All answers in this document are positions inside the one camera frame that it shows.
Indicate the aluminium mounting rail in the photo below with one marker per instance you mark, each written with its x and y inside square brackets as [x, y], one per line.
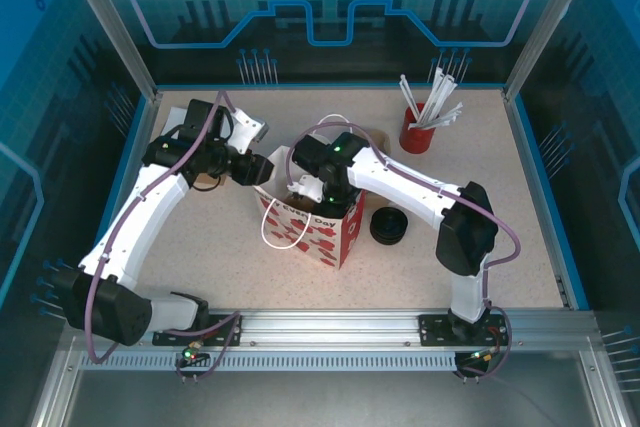
[325, 327]

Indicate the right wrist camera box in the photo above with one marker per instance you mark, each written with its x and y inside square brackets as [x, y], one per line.
[310, 187]

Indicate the steel shelf panel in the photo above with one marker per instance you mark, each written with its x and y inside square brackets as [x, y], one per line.
[325, 397]

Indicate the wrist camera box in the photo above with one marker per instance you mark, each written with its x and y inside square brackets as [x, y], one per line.
[247, 127]
[310, 187]

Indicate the red white paper gift bag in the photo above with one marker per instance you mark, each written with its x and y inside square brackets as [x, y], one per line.
[300, 232]

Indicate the red straw holder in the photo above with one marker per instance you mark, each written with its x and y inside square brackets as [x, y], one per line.
[417, 139]

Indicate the stack of black lids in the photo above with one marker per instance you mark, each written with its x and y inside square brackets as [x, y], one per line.
[389, 227]

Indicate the stack of pulp cup carriers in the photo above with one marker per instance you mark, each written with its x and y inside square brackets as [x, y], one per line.
[377, 139]

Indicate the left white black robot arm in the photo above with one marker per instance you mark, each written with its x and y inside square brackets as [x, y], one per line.
[145, 217]

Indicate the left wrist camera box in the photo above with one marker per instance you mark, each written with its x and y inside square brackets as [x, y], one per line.
[247, 127]

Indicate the aluminium frame post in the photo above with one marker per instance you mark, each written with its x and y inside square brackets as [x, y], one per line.
[545, 27]
[110, 27]

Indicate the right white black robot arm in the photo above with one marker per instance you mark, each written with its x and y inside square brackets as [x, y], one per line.
[400, 182]

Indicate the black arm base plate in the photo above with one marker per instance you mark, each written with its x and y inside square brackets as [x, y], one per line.
[225, 334]
[435, 332]

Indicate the brown cardboard tray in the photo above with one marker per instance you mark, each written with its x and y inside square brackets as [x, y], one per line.
[205, 180]

